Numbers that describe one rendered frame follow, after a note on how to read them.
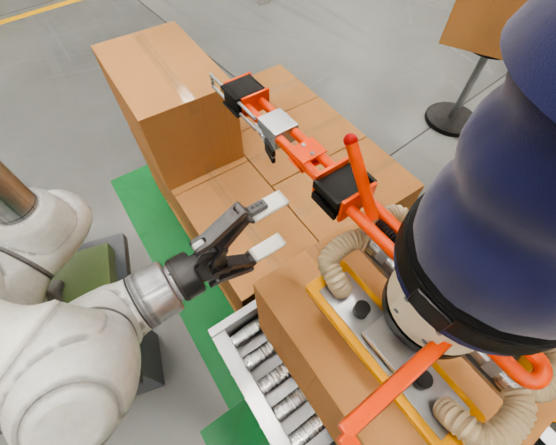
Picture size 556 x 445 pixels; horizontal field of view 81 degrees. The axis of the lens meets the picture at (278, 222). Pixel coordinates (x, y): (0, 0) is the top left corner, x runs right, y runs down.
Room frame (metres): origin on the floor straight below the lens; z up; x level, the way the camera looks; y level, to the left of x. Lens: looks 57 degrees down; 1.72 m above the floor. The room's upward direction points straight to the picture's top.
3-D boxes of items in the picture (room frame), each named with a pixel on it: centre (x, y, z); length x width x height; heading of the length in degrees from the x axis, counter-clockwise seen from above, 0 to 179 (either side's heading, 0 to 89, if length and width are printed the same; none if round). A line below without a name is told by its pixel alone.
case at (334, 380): (0.19, -0.27, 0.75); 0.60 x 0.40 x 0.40; 35
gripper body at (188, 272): (0.23, 0.13, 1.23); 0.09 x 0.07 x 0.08; 125
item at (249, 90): (0.68, 0.07, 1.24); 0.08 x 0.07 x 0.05; 35
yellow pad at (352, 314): (0.13, -0.19, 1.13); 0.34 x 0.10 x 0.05; 35
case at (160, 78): (1.30, 0.50, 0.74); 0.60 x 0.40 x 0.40; 33
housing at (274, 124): (0.57, 0.00, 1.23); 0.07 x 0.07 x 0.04; 35
